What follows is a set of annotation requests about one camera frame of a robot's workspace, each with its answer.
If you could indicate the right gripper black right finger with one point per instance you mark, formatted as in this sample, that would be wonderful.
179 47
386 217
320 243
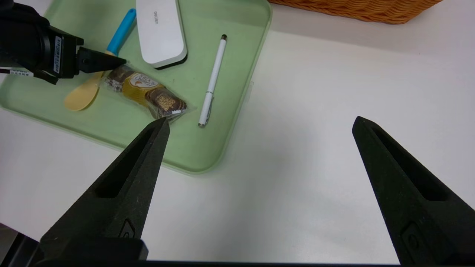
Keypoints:
408 193

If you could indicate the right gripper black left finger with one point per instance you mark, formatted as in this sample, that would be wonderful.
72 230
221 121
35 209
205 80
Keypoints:
122 185

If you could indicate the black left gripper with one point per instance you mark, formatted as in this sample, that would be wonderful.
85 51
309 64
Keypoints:
63 55

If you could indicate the clear chocolate snack packet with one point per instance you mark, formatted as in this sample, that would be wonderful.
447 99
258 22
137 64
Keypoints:
148 91

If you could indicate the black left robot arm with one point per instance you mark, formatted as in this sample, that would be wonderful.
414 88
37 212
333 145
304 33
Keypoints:
22 40

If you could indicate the orange wicker basket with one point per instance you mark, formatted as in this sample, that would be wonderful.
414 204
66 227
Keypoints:
371 11

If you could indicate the white oblong case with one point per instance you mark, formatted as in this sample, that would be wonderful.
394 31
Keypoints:
159 33

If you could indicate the light green plastic tray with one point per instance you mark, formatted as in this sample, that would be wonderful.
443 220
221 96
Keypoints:
207 141

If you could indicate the white stylus pen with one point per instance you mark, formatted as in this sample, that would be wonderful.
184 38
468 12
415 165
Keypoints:
215 74

